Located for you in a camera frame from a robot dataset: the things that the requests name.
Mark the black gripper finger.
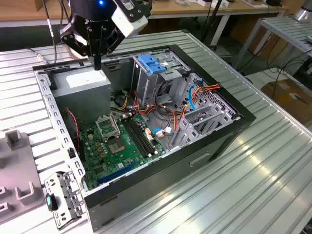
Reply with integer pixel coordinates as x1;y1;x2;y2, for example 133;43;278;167
97;25;126;71
59;16;98;71

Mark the orange power wire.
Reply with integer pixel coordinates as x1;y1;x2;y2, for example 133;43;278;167
174;82;222;134

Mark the metal disk bay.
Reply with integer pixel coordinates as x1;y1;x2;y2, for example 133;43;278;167
169;104;239;151

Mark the blue plastic drive latch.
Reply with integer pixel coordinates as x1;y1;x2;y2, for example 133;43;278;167
137;54;167;75

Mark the grey metal drive cage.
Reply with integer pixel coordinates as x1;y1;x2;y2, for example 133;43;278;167
131;50;193;108

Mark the grey power supply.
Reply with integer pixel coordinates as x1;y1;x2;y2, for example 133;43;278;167
50;65;112;126

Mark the wooden desk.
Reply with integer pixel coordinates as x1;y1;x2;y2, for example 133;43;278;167
0;0;290;47

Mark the thin metal locking lever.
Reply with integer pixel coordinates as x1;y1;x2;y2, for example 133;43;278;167
112;115;122;137

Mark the metal socket cover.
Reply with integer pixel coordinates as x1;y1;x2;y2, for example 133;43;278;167
95;114;122;142

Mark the black tripod stand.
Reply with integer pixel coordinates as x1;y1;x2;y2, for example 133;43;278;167
201;0;224;48

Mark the small white box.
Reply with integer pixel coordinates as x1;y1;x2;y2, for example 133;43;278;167
196;0;231;8

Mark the black RAM slot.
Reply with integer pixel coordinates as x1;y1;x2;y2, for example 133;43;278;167
128;116;157;156
121;118;151;158

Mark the CPU socket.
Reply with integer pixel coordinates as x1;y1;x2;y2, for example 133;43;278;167
106;136;128;156

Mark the green motherboard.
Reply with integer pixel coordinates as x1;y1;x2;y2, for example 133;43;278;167
79;112;169;191

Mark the blue expansion slot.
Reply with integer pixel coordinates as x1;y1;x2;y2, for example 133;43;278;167
97;160;137;186

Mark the grey parts rack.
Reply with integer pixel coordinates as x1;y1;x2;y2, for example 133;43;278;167
0;129;46;224

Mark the black PC case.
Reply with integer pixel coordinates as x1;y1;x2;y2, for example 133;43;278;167
32;44;257;233

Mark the black teal latch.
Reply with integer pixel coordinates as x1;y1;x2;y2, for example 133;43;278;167
45;193;59;212

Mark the brown cardboard box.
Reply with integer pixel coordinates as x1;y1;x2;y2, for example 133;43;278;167
260;78;312;127

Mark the black cable with plug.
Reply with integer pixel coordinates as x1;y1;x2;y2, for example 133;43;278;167
29;0;74;64

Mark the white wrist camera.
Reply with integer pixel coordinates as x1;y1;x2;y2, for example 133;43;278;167
111;4;149;39

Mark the red fan wire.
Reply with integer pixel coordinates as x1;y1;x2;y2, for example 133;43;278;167
66;109;82;147

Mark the orange yellow wire bundle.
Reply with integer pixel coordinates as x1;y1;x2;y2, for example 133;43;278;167
111;90;156;117

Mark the long blue wire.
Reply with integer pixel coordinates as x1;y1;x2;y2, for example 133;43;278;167
188;77;204;111

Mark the short blue wire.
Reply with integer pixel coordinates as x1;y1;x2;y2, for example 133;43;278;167
151;127;176;139

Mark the metal slot bracket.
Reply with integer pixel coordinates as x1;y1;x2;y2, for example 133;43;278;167
43;170;86;231

